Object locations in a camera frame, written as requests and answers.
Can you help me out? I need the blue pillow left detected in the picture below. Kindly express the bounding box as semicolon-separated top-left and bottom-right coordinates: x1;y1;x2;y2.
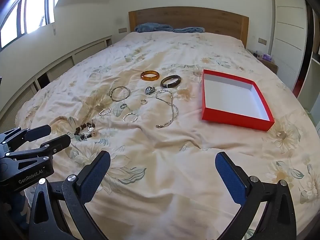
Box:
134;23;173;33

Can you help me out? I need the thin silver bangle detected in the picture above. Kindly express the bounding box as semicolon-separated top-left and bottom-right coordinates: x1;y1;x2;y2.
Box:
110;86;131;102

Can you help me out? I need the blue pillow right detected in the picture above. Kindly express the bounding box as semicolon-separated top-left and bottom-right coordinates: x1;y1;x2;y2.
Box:
172;27;205;33

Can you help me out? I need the amber bangle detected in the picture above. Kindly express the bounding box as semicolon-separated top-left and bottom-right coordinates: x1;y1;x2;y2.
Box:
140;70;160;81

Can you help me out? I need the wooden nightstand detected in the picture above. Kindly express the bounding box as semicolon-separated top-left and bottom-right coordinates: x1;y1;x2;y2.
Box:
247;49;278;74

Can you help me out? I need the blue pillow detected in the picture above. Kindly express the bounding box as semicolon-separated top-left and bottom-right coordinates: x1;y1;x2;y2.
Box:
172;27;205;33
134;23;173;33

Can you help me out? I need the low white wall cabinet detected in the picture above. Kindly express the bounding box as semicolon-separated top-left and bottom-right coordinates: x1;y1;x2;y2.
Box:
1;36;112;132

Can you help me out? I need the brown bead bracelet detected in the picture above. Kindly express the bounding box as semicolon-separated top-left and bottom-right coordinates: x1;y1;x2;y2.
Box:
74;119;97;142

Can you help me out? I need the red jewelry box tray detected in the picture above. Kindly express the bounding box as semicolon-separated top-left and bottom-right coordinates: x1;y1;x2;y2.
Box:
201;69;274;132

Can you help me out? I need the window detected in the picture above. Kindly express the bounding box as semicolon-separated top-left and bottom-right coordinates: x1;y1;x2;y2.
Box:
1;0;56;49

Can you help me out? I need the wooden headboard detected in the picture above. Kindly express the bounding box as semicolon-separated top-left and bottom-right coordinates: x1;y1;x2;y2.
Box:
129;7;249;46

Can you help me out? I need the silver wristwatch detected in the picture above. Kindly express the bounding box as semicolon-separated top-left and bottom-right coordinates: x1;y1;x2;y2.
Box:
144;86;155;95

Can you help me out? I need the dark brown jade bangle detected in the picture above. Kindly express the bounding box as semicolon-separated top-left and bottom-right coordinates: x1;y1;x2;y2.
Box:
160;75;182;88

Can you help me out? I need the twisted silver bracelet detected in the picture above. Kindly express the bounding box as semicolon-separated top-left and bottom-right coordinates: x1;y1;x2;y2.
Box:
122;112;139;123

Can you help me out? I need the silver chain necklace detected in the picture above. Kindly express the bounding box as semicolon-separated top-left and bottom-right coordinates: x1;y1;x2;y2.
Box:
154;88;179;129

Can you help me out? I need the floral beige bedspread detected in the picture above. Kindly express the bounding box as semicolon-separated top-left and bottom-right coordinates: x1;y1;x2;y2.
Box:
15;32;319;239

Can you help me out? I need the purple tissue box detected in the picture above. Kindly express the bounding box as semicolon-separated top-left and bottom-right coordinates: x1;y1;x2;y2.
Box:
263;54;272;62

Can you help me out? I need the white wardrobe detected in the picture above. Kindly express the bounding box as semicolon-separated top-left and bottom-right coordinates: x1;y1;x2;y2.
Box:
271;0;308;90

